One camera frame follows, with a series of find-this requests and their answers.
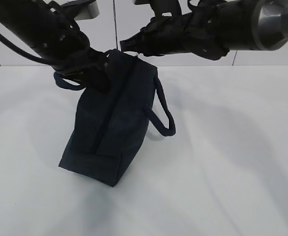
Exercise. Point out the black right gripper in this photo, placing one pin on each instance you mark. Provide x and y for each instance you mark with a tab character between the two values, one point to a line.
193	32

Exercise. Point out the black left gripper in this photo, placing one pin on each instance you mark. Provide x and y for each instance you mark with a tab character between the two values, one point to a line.
79	61

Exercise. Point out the dark navy fabric lunch bag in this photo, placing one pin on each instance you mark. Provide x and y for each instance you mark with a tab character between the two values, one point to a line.
110	128

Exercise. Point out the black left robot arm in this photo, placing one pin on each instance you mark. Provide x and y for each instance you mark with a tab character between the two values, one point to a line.
50	30

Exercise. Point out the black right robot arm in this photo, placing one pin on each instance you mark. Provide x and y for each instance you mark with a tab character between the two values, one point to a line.
242	25

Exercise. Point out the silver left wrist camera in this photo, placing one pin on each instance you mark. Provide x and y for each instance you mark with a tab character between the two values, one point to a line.
76	9

